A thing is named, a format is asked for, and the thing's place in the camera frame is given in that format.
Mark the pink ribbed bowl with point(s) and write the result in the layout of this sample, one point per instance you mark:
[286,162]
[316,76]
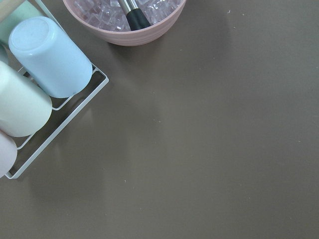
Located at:
[128,38]

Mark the pastel cup rack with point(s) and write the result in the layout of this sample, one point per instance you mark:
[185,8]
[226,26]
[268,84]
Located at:
[55,82]

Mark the silver black tongs handle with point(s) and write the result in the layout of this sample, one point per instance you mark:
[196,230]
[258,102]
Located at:
[134,15]

